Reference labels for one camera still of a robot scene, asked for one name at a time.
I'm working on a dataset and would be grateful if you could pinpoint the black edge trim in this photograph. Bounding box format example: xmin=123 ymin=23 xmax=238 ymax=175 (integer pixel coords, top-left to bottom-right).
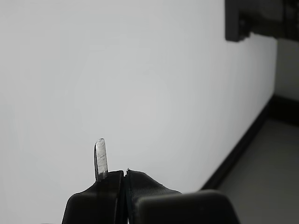
xmin=200 ymin=93 xmax=299 ymax=191

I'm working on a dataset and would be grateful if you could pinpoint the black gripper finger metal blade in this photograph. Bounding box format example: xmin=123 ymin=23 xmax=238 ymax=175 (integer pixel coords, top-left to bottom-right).
xmin=62 ymin=137 xmax=125 ymax=224

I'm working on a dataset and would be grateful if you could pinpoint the black mounting bracket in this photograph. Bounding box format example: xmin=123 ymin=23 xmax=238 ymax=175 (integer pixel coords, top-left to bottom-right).
xmin=224 ymin=0 xmax=299 ymax=42

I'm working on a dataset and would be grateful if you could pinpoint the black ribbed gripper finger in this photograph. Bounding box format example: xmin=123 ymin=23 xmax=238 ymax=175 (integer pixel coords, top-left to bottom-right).
xmin=123 ymin=168 xmax=183 ymax=224

